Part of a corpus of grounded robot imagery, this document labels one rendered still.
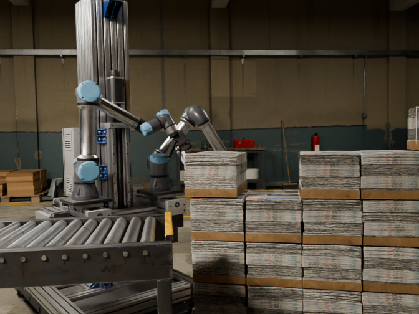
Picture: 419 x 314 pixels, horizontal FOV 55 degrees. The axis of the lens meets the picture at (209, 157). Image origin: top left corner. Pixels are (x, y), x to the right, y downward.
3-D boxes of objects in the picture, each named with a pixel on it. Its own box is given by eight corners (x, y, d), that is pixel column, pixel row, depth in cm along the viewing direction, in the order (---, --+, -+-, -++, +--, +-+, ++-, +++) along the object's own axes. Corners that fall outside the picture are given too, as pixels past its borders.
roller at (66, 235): (82, 230, 182) (84, 219, 182) (53, 262, 136) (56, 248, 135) (71, 228, 182) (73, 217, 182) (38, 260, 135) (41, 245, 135)
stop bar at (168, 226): (172, 215, 183) (171, 211, 183) (174, 240, 140) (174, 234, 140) (164, 216, 183) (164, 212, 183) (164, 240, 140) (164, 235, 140)
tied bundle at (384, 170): (350, 189, 235) (350, 150, 234) (404, 190, 229) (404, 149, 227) (360, 200, 198) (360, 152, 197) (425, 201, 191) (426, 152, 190)
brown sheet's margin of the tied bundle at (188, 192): (192, 192, 232) (191, 185, 231) (242, 193, 225) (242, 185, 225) (184, 196, 216) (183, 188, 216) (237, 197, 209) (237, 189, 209)
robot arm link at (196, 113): (202, 100, 262) (240, 163, 271) (198, 101, 272) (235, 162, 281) (188, 109, 259) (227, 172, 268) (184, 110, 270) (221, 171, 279)
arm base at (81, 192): (67, 198, 232) (67, 180, 231) (92, 195, 241) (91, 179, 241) (77, 201, 220) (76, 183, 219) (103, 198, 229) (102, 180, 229)
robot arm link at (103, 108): (68, 99, 229) (143, 139, 249) (71, 97, 219) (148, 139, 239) (78, 81, 231) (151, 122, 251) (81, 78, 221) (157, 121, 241)
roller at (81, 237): (97, 229, 183) (98, 218, 183) (74, 261, 136) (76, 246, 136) (86, 228, 182) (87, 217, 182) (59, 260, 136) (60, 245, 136)
